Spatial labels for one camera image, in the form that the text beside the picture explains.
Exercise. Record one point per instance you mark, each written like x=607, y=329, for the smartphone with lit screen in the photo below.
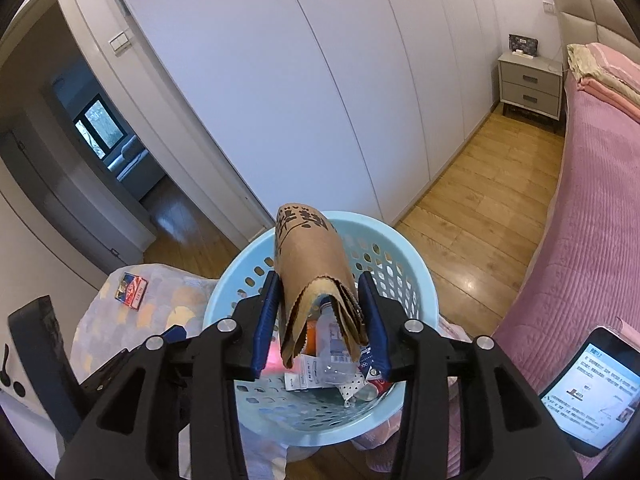
x=585, y=400

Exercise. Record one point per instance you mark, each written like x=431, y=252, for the dark patterned pouch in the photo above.
x=523, y=45

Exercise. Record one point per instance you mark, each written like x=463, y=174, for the red and blue card box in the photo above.
x=132, y=291

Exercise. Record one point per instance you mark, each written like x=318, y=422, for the grey sofa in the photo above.
x=140, y=165

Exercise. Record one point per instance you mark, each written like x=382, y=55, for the beige folded blanket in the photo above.
x=582, y=62

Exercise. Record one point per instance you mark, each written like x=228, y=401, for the grey two-drawer nightstand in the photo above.
x=530, y=85

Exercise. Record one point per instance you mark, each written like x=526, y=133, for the pink bed cover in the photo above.
x=590, y=210

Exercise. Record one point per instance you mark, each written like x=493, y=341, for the dark framed window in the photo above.
x=100, y=127

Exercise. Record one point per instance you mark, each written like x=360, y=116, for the white door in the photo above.
x=50, y=240

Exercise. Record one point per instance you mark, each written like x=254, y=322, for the pink folded blanket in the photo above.
x=617, y=80

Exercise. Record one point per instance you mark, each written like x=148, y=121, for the light blue plastic basket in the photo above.
x=395, y=270

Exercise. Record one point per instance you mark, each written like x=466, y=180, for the white wall outlet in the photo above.
x=549, y=8

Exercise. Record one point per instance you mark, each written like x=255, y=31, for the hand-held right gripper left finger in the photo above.
x=265, y=325

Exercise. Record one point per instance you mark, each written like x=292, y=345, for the white light switch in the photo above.
x=120, y=42

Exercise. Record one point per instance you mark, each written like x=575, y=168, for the brown paper bag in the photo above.
x=310, y=255

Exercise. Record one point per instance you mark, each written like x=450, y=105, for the clear plastic bottle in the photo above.
x=332, y=340

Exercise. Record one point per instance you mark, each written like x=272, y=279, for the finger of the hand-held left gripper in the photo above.
x=173, y=332

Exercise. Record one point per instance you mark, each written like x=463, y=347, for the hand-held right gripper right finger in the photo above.
x=374, y=330

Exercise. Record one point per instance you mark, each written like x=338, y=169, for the patterned tissue packet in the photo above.
x=352, y=385

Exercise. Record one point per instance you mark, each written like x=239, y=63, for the small white box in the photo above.
x=302, y=372

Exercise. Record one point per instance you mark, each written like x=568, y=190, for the beige padded headboard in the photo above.
x=590, y=15

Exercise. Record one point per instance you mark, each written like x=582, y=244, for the red and white paper cup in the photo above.
x=381, y=386

